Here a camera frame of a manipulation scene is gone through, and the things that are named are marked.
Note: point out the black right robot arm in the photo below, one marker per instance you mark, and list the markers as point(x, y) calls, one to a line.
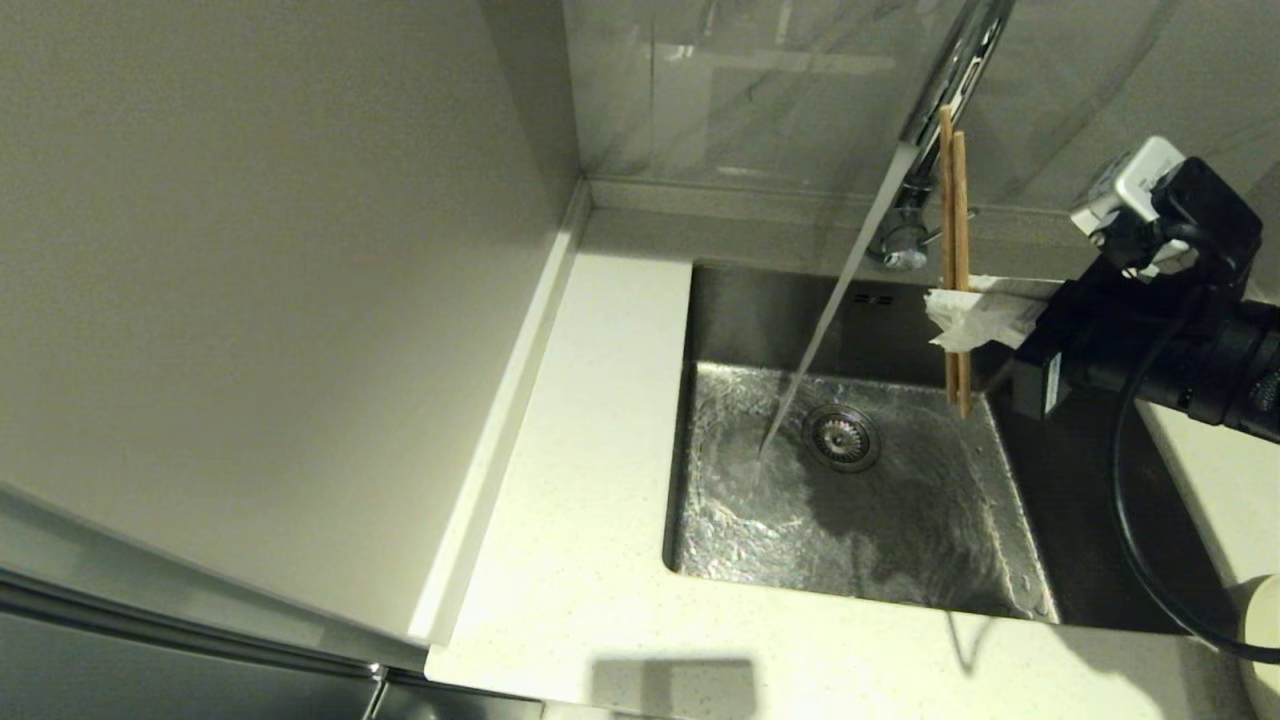
point(1220, 365)

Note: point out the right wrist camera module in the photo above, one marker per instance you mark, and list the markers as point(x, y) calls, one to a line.
point(1140, 185)

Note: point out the stainless steel sink basin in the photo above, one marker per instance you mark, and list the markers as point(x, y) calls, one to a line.
point(900, 540)

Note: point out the cream white round plate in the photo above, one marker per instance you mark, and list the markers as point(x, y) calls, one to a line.
point(1262, 650)

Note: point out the grey tall cabinet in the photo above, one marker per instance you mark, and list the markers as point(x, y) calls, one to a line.
point(250, 300)

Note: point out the round metal drain strainer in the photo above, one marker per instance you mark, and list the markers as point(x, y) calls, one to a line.
point(841, 437)

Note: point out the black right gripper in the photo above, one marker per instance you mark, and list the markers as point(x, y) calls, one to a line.
point(1085, 340)

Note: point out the chrome kitchen faucet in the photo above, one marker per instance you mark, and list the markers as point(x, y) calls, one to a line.
point(965, 55)

